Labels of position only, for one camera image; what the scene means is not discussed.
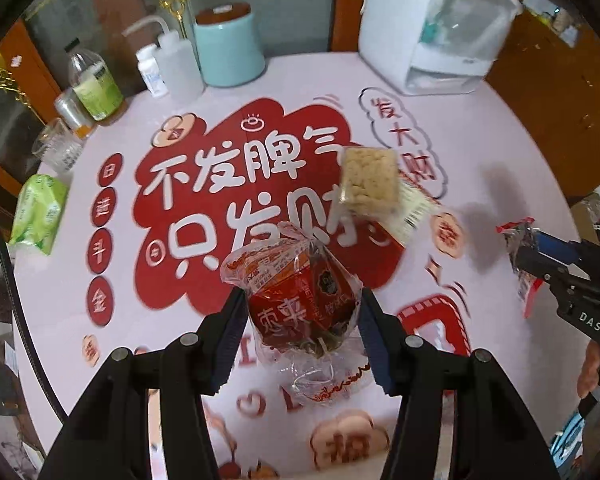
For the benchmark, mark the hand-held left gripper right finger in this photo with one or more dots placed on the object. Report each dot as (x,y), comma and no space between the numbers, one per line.
(375,347)

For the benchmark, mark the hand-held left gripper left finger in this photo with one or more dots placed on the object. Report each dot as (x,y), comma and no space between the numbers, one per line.
(230,342)

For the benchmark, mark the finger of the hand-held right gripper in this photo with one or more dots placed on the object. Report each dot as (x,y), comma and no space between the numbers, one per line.
(555,247)
(537,266)

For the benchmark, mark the small red snack packet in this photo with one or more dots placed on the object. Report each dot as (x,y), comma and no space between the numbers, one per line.
(517,233)

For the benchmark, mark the red date snack packet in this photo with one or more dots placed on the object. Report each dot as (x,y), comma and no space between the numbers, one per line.
(295,310)

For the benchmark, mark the clear rice cake packet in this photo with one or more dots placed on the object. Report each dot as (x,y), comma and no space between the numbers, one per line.
(370,180)

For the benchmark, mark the pink printed tablecloth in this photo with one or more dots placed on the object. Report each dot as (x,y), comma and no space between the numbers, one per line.
(130,260)

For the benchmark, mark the green wet wipes pack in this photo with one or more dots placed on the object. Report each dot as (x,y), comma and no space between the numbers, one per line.
(37,212)

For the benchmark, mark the clear glass cup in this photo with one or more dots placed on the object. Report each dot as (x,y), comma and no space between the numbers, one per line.
(57,147)

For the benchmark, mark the white countertop appliance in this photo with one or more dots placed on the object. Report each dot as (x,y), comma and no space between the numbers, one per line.
(395,20)

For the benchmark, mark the small metal can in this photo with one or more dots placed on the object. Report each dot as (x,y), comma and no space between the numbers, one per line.
(72,112)

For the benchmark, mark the clear squeeze wash bottle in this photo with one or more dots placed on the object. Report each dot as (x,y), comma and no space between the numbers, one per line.
(180,67)

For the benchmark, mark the white pill bottle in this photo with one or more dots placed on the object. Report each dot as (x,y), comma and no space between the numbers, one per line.
(152,72)

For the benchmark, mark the glass bottle with green label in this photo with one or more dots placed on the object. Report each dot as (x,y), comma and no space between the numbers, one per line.
(97,90)

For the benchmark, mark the light blue canister brown lid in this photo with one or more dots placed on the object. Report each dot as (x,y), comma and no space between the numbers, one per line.
(230,47)

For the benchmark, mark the wooden framed glass door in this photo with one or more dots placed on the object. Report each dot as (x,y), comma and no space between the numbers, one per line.
(347,10)

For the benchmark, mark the small gold door ornament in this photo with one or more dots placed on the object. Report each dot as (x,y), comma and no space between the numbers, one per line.
(0,82)

